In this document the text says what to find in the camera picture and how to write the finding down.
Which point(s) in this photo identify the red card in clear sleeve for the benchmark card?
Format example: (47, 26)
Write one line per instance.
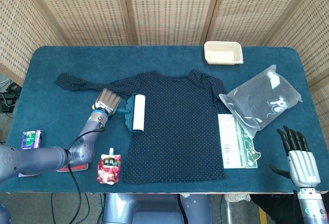
(82, 166)

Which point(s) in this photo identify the clear zip bag dark garment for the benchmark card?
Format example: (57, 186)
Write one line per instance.
(259, 100)

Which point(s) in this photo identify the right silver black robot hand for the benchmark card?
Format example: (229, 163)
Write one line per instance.
(303, 167)

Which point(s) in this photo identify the white green flat paper package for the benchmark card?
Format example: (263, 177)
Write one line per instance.
(231, 144)

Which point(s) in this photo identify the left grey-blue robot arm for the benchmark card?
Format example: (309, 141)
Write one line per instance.
(38, 157)

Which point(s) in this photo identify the red lychee jelly drink pouch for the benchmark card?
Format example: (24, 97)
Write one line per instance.
(109, 170)

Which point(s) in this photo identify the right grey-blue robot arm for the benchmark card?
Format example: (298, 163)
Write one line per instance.
(311, 208)

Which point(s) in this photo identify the woven bamboo folding screen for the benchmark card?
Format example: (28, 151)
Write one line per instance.
(169, 10)

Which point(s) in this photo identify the blue felt table cover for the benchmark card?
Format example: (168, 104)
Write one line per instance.
(77, 62)

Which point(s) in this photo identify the purple small drink carton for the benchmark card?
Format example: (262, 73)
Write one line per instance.
(32, 139)

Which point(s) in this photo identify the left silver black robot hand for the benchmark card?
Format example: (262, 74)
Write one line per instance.
(108, 100)

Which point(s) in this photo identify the navy dotted shirt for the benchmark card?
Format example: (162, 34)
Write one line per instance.
(174, 136)

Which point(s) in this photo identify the beige plastic food container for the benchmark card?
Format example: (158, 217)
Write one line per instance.
(223, 54)

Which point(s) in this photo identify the grey-blue robot torso base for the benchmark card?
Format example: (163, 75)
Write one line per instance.
(154, 208)

